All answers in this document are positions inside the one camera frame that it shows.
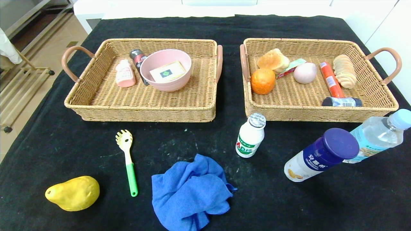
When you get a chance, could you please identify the white milk drink bottle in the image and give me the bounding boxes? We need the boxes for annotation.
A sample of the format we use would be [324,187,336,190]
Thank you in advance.
[236,113,267,158]

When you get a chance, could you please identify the white bottle blue cap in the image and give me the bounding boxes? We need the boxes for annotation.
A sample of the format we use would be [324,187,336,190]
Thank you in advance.
[284,128,360,183]

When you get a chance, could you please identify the clear water bottle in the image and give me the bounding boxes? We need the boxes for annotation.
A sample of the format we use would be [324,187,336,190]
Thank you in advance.
[343,108,411,164]

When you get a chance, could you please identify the pink bowl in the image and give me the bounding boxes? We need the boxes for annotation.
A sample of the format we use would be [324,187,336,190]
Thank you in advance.
[140,49,192,92]

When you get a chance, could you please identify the white card box blue diamond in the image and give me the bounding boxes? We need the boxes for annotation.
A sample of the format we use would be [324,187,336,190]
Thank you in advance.
[149,61,187,83]

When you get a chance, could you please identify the orange fruit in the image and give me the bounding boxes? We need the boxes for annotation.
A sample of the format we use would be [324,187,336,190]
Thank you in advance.
[251,68,276,95]

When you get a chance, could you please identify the blue cloth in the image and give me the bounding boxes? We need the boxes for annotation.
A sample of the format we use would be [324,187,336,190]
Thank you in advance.
[151,154,238,231]

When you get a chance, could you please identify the golden bread bun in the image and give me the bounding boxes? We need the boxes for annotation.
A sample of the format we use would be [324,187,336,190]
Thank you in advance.
[257,48,290,73]

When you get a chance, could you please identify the black tube red label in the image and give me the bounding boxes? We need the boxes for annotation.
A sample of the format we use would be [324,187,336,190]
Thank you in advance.
[129,49,150,86]

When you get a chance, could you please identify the small pink bottle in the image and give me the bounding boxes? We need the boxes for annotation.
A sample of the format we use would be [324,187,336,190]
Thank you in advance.
[115,59,136,88]

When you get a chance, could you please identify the green red snack pack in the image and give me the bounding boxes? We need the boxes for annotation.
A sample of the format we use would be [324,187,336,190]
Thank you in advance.
[275,58,306,79]

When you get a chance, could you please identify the pale pink egg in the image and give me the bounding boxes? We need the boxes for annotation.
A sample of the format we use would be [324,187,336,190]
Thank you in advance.
[293,62,317,84]

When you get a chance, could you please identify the black table cloth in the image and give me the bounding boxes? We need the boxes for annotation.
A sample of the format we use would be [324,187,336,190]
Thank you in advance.
[0,14,411,231]

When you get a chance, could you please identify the orange sausage stick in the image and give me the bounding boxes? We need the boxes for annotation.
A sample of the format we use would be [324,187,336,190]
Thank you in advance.
[320,61,345,98]

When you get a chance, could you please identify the white counter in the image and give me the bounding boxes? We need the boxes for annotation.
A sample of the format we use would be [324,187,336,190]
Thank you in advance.
[73,0,334,34]

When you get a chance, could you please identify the beige ridged bread roll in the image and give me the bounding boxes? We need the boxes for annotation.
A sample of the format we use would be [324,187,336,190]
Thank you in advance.
[333,54,357,89]

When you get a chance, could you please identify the yellow pear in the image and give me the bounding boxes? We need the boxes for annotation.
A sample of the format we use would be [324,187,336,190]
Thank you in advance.
[45,175,100,212]

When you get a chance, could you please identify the beige metal trolley rack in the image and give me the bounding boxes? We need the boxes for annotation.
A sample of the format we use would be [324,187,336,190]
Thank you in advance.
[0,53,55,133]

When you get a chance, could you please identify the white hanging cloth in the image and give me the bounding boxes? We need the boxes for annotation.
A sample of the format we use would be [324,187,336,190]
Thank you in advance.
[0,28,23,64]

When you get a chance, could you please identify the wicker basket pink handles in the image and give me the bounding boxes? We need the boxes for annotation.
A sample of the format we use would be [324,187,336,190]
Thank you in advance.
[62,38,223,123]
[240,38,402,123]

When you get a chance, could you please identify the yellow pasta spoon green handle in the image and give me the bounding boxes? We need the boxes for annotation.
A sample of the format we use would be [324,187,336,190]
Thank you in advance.
[115,129,138,197]

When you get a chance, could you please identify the metal shelf frame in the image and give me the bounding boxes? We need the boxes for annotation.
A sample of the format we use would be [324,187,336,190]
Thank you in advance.
[0,0,77,45]

